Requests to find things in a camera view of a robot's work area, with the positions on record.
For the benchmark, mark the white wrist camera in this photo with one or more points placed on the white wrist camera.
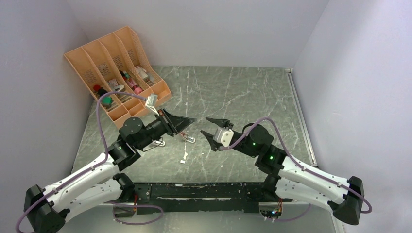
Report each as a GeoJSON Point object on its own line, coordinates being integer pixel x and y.
{"type": "Point", "coordinates": [151, 101]}
{"type": "Point", "coordinates": [223, 136]}

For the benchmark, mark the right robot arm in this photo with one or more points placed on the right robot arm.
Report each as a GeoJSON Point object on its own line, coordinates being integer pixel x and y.
{"type": "Point", "coordinates": [287, 176]}

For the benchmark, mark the peach plastic file organizer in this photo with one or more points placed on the peach plastic file organizer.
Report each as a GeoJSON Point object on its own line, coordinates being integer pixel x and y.
{"type": "Point", "coordinates": [101, 60]}

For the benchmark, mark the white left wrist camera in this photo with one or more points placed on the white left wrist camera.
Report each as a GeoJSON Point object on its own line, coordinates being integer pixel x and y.
{"type": "Point", "coordinates": [151, 101]}

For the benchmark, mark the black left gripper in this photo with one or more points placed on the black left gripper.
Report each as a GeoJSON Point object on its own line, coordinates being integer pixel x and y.
{"type": "Point", "coordinates": [173, 124]}

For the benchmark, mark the red round stamp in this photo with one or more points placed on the red round stamp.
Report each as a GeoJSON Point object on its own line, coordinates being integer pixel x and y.
{"type": "Point", "coordinates": [96, 88]}

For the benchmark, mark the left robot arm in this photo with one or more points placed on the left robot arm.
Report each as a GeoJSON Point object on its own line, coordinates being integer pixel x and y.
{"type": "Point", "coordinates": [102, 180]}

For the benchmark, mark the green stamp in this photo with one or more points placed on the green stamp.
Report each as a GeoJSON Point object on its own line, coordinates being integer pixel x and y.
{"type": "Point", "coordinates": [107, 102]}

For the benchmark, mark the black round stamp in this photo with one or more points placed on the black round stamp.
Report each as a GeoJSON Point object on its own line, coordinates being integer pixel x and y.
{"type": "Point", "coordinates": [101, 92]}

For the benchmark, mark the grey white stapler in organizer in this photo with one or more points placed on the grey white stapler in organizer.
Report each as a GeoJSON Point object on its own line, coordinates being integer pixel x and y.
{"type": "Point", "coordinates": [119, 89]}

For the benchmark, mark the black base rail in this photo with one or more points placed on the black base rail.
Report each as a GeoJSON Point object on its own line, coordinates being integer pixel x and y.
{"type": "Point", "coordinates": [194, 197]}

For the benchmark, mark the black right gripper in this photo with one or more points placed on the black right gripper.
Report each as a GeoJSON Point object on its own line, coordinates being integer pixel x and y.
{"type": "Point", "coordinates": [221, 122]}

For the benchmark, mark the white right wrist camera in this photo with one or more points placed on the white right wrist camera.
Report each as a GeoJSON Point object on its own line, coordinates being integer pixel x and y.
{"type": "Point", "coordinates": [223, 136]}

